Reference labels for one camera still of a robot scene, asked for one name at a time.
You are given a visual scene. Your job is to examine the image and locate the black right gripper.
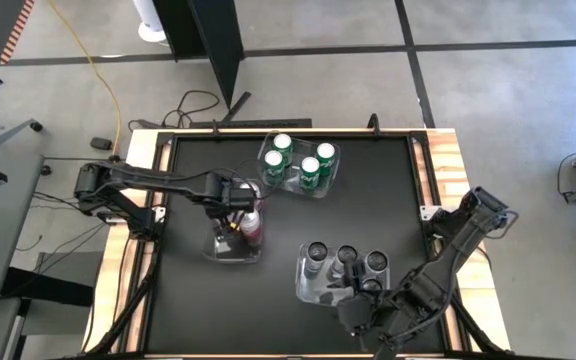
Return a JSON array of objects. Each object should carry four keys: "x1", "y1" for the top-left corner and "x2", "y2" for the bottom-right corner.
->
[{"x1": 337, "y1": 259, "x2": 395, "y2": 339}]

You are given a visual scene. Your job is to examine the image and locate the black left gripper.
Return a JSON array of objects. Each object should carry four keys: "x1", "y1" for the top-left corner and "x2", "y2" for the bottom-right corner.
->
[{"x1": 205, "y1": 171, "x2": 260, "y2": 247}]

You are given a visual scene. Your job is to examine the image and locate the white Celsius energy can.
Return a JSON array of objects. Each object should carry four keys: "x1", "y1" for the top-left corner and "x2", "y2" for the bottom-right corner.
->
[
  {"x1": 364, "y1": 249, "x2": 390, "y2": 275},
  {"x1": 303, "y1": 241, "x2": 329, "y2": 280},
  {"x1": 362, "y1": 277, "x2": 385, "y2": 296},
  {"x1": 330, "y1": 244, "x2": 360, "y2": 276}
]

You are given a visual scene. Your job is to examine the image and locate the clear plastic storage bin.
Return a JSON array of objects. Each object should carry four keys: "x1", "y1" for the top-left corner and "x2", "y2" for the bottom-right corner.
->
[
  {"x1": 256, "y1": 129, "x2": 342, "y2": 200},
  {"x1": 295, "y1": 241, "x2": 392, "y2": 307},
  {"x1": 200, "y1": 177, "x2": 265, "y2": 265}
]

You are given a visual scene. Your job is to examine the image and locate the green Sprite soda can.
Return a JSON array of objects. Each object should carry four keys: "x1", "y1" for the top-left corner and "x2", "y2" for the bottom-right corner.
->
[
  {"x1": 315, "y1": 142, "x2": 338, "y2": 177},
  {"x1": 298, "y1": 155, "x2": 322, "y2": 191},
  {"x1": 272, "y1": 133, "x2": 295, "y2": 166},
  {"x1": 262, "y1": 149, "x2": 285, "y2": 185}
]

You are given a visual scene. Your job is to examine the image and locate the long black bar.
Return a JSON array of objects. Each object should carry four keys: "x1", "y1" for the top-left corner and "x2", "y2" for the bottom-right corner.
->
[{"x1": 187, "y1": 118, "x2": 314, "y2": 130}]

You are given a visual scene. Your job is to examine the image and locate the black standing panel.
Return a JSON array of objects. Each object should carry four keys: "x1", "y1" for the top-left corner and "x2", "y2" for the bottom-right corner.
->
[{"x1": 151, "y1": 0, "x2": 247, "y2": 110}]

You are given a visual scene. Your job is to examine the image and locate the black desk side panel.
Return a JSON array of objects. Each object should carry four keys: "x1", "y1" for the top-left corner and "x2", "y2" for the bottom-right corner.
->
[{"x1": 0, "y1": 267, "x2": 95, "y2": 307}]

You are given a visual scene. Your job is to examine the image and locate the black cable loops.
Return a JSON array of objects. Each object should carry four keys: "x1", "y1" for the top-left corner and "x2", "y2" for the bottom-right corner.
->
[{"x1": 160, "y1": 89, "x2": 222, "y2": 129}]

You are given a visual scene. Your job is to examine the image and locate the yellow cable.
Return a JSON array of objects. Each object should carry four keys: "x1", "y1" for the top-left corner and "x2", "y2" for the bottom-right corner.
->
[{"x1": 47, "y1": 0, "x2": 123, "y2": 161}]

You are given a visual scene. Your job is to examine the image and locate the black cable clip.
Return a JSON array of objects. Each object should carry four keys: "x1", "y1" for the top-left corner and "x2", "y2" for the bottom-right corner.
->
[{"x1": 366, "y1": 113, "x2": 384, "y2": 137}]

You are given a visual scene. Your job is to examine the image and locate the white round pedestal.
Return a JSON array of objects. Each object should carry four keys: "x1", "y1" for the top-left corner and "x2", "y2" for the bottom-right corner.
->
[{"x1": 131, "y1": 0, "x2": 168, "y2": 45}]

